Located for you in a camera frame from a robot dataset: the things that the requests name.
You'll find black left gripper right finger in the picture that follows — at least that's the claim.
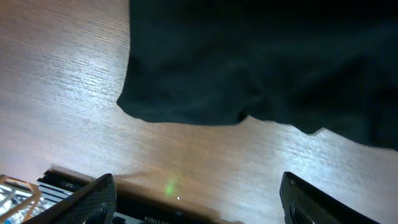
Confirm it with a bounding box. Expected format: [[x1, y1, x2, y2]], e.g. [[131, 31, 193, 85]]
[[279, 172, 379, 224]]

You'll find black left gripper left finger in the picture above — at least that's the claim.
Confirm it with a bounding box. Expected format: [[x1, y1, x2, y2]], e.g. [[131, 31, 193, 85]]
[[24, 174, 117, 224]]

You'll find black t-shirt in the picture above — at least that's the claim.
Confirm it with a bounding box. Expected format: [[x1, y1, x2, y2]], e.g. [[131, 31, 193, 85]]
[[117, 0, 397, 149]]

